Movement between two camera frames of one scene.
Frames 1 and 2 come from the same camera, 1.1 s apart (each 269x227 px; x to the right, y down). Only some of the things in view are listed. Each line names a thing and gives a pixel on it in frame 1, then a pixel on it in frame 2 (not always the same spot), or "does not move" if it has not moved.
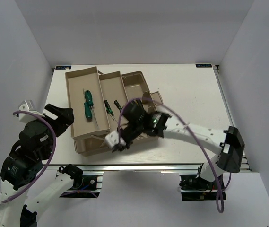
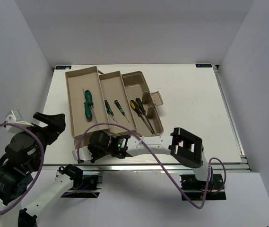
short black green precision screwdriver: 117,104 does not move
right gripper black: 126,146 to 91,149
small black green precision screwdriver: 109,110 does not move
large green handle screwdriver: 88,112 does not move
